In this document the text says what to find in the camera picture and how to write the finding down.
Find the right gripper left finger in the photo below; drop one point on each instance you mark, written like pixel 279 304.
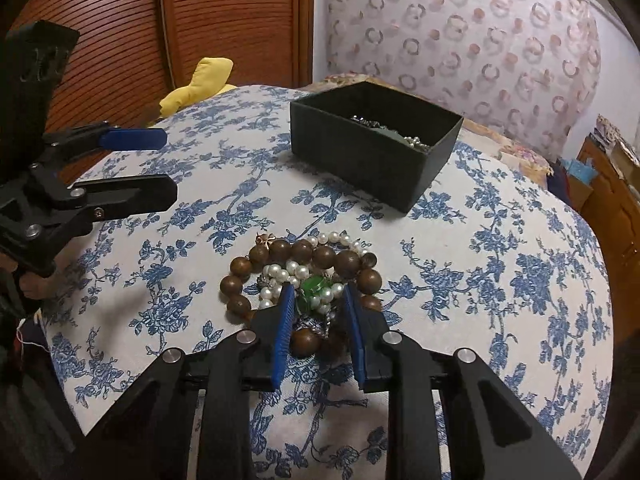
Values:
pixel 147 432

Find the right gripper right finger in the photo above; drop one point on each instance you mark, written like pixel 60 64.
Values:
pixel 490 434

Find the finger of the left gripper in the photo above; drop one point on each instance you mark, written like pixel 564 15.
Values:
pixel 104 136
pixel 117 198

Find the silver blue-gem hair comb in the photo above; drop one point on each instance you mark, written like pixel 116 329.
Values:
pixel 412 141

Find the black jewelry box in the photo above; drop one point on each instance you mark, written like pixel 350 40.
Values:
pixel 323 136

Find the wooden louvered wardrobe door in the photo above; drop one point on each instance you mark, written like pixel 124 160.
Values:
pixel 131 53

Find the yellow Pikachu plush toy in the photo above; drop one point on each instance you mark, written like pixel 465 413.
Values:
pixel 209 78

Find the wooden side cabinet desk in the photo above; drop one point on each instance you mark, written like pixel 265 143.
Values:
pixel 613 215

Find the blue plastic bag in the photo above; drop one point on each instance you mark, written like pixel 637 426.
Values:
pixel 582 171

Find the patterned sheer curtain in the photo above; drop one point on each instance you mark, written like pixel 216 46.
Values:
pixel 525 68

